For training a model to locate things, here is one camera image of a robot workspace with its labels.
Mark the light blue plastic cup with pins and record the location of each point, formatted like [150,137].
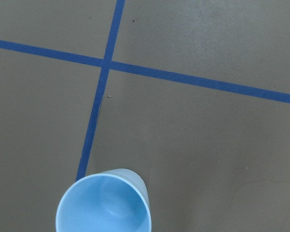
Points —
[111,201]

